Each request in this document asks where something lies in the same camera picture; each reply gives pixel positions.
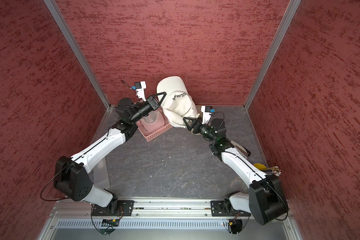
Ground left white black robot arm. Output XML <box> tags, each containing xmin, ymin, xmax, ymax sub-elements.
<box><xmin>53</xmin><ymin>92</ymin><xmax>167</xmax><ymax>215</ymax></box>

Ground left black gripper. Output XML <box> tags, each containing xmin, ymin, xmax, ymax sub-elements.
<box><xmin>129</xmin><ymin>91</ymin><xmax>166</xmax><ymax>123</ymax></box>

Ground grey flat tool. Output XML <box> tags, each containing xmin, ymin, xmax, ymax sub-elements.
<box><xmin>230</xmin><ymin>140</ymin><xmax>251</xmax><ymax>158</ymax></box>

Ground yellow pencil cup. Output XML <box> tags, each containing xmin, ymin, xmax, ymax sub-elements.
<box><xmin>254</xmin><ymin>163</ymin><xmax>268</xmax><ymax>171</ymax></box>

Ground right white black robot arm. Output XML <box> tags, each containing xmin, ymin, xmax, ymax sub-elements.
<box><xmin>183</xmin><ymin>117</ymin><xmax>289</xmax><ymax>225</ymax></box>

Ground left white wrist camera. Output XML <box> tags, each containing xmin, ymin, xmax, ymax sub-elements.
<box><xmin>131</xmin><ymin>81</ymin><xmax>147</xmax><ymax>102</ymax></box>

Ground pink plastic basket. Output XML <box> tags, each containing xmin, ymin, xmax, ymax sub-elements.
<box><xmin>137</xmin><ymin>108</ymin><xmax>173</xmax><ymax>142</ymax></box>

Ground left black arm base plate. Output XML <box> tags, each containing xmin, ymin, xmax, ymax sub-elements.
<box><xmin>91</xmin><ymin>200</ymin><xmax>135</xmax><ymax>217</ymax></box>

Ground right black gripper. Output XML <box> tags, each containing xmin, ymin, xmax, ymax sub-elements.
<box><xmin>183</xmin><ymin>116</ymin><xmax>217</xmax><ymax>142</ymax></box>

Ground clear plastic sheet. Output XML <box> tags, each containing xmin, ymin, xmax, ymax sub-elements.
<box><xmin>92</xmin><ymin>158</ymin><xmax>111</xmax><ymax>189</ymax></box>

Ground white pink baseball cap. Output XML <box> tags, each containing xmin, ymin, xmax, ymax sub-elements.
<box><xmin>157</xmin><ymin>76</ymin><xmax>200</xmax><ymax>128</ymax></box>

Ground aluminium front rail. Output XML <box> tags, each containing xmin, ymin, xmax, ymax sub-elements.
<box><xmin>50</xmin><ymin>198</ymin><xmax>235</xmax><ymax>219</ymax></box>

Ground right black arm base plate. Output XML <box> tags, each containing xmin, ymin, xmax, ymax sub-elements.
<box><xmin>210</xmin><ymin>200</ymin><xmax>251</xmax><ymax>217</ymax></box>

